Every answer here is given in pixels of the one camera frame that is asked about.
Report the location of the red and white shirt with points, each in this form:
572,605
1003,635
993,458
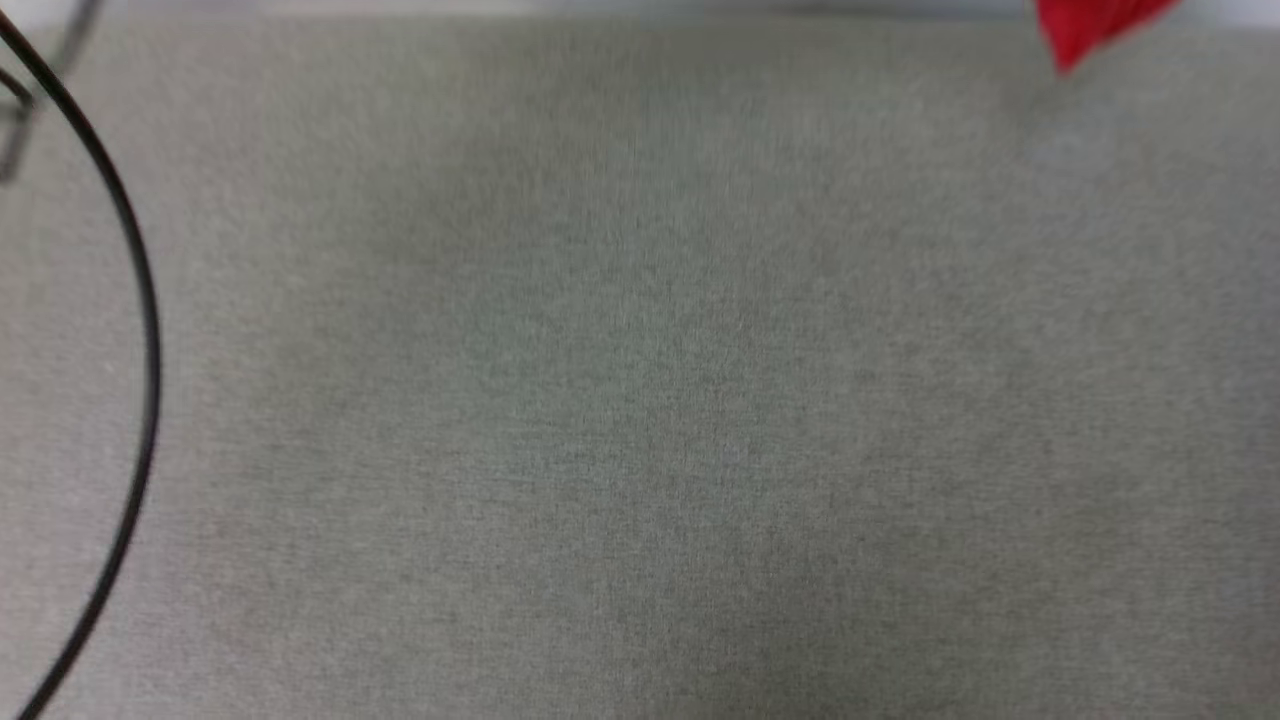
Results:
1080,25

